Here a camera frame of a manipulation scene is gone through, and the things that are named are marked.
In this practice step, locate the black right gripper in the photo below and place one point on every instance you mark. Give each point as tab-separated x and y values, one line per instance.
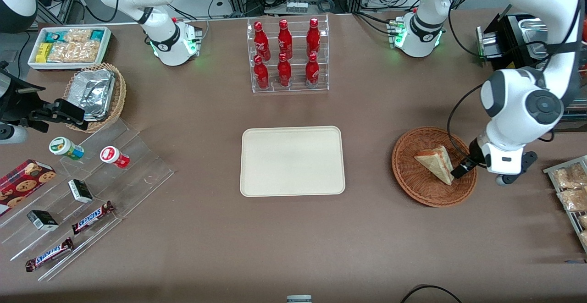
23	108

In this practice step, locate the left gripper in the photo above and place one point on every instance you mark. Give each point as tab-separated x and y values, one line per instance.
473	153

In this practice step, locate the triangle sandwich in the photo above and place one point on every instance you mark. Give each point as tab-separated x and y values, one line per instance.
435	163

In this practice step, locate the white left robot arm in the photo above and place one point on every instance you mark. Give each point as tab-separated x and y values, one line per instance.
527	0

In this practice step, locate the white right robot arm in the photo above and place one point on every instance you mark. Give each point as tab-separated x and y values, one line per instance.
160	41

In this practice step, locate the light wicker basket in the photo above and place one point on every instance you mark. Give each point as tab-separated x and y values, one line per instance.
120	96

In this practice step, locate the round brown wicker basket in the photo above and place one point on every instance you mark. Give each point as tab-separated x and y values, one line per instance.
412	179

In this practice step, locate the metal tray with pastries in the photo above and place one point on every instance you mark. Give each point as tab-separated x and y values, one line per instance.
550	171

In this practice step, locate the cream plastic tray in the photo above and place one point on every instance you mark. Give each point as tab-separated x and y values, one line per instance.
292	161

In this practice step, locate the silver foil container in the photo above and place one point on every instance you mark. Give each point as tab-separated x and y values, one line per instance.
94	92

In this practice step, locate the green lidded cup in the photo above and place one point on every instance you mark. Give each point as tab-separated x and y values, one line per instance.
64	147

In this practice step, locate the red lidded cup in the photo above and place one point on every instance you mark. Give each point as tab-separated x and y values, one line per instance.
112	156

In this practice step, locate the clear bag of crackers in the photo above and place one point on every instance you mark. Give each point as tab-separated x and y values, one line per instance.
75	52

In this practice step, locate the yellow snack pack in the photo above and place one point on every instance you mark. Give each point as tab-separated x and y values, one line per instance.
43	52

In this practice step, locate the small black carton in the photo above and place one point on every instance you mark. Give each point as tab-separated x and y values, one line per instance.
42	220
80	191

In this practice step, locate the teal snack pack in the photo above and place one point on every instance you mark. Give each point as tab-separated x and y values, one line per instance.
55	37

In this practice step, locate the white rectangular snack bin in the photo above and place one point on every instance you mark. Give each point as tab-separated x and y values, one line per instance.
106	41

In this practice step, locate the red cookie box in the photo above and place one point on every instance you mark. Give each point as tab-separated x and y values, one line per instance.
23	184

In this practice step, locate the clear acrylic step display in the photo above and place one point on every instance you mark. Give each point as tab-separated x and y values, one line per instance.
137	174

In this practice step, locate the clear bag of biscuits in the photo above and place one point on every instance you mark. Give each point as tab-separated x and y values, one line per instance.
573	200
568	177

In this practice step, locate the Snickers chocolate bar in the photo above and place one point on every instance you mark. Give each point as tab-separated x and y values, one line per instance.
91	218
49	254

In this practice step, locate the black metal box appliance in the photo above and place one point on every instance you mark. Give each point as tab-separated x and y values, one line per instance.
513	37

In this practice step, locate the red cola bottle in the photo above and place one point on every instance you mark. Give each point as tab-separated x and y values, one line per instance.
285	38
312	71
313	36
284	73
261	74
261	39

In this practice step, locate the clear acrylic bottle rack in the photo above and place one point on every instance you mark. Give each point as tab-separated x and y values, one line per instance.
296	87

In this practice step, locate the small white grey device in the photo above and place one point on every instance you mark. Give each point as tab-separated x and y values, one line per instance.
299	299

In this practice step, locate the white power strip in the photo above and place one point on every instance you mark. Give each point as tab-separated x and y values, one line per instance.
297	7

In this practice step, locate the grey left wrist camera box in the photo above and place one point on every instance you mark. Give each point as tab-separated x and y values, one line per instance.
528	161

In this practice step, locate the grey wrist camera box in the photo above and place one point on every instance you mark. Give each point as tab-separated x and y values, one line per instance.
528	161
11	133

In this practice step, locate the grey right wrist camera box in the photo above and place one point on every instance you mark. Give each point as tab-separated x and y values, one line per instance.
11	133

